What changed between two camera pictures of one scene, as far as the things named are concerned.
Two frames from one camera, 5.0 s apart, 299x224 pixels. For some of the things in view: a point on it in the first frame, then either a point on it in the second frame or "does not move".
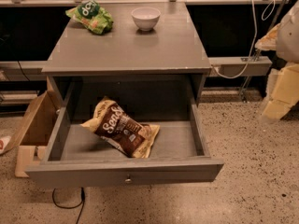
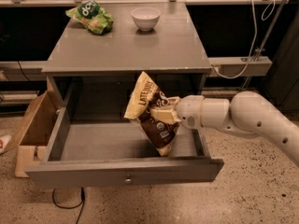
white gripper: [289, 37] → [189, 112]
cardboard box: [33, 134] does not move
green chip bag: [92, 17] does not move
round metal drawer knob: [128, 179] does not move
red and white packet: [3, 143] does not move
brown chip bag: [114, 123] → [144, 96]
